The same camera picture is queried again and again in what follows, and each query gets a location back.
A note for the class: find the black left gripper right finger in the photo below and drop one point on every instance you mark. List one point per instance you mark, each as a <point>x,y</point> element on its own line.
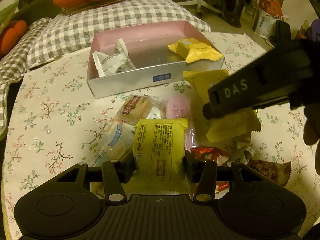
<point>201,176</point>

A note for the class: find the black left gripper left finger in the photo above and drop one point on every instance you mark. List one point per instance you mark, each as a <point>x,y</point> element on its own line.
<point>115,173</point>

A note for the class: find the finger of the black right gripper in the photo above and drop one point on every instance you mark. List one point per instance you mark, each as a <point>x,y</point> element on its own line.
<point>260,84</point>

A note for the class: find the yellow labelled snack packet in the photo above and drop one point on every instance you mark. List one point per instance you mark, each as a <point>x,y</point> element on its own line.
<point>158,148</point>

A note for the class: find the white green snack packet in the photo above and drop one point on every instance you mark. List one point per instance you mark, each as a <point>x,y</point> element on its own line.
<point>112,64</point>

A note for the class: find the clear blue labelled snack packet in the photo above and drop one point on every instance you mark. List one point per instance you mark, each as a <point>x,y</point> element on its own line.
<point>119,138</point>

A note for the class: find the clear wrapped brown pastry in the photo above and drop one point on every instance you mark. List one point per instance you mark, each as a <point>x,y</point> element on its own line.
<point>138,107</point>

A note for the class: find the pink snack packet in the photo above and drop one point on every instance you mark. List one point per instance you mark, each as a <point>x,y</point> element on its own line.
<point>180,107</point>

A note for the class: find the dark red snack packet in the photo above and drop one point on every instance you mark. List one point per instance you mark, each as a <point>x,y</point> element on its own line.
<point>278,172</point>

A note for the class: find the floral tablecloth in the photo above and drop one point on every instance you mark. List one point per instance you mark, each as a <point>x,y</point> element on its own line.
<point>56,122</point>

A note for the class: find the white office chair base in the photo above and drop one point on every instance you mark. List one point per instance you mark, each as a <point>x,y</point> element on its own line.
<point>199,5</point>

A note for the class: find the pink silver cardboard box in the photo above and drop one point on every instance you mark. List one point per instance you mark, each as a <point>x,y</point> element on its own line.
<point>148,49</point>

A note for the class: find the grey checkered blanket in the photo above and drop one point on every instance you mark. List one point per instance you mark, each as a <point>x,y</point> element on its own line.
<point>48,39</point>

